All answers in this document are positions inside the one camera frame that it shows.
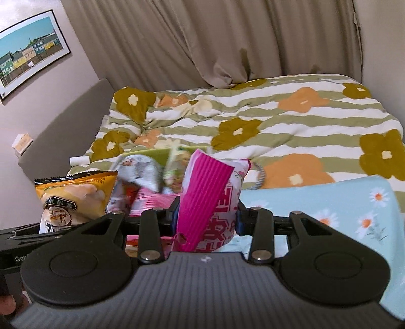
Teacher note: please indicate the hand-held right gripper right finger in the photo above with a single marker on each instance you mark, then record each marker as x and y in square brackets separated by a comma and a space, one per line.
[239, 220]

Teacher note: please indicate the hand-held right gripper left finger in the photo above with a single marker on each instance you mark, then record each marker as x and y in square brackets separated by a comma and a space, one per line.
[173, 216]

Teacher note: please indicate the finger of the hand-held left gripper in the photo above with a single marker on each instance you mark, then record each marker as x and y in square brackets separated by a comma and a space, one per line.
[19, 229]
[38, 237]

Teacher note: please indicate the pink white snack bag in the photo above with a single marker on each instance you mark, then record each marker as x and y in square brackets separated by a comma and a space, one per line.
[205, 202]

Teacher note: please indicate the orange chip bag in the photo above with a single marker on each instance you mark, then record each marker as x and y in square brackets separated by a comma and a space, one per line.
[76, 196]

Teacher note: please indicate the green cardboard box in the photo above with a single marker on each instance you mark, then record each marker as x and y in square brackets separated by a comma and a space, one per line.
[152, 155]

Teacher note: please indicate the person's left hand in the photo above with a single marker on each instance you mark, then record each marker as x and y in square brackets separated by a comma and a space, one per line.
[9, 305]

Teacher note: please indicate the pink snack packet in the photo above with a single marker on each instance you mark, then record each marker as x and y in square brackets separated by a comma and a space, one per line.
[152, 201]

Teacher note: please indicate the grey white snack packet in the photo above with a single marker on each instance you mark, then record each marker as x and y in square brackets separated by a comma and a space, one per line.
[139, 172]

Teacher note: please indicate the tissue box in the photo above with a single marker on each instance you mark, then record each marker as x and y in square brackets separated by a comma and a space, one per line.
[22, 144]

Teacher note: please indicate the white tube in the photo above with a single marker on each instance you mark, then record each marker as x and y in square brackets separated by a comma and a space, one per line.
[79, 160]

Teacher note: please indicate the light blue daisy cloth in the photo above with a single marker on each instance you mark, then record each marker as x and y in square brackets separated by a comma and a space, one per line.
[332, 221]

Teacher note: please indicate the floral striped blanket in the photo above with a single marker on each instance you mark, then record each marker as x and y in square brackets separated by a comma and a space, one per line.
[284, 126]

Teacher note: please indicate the grey upholstered headboard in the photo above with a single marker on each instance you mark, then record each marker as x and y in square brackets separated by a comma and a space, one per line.
[63, 126]

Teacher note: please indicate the framed houses picture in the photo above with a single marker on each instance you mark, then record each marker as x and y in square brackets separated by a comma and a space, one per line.
[28, 53]

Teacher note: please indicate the beige curtain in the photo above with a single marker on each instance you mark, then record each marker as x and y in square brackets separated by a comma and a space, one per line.
[189, 38]

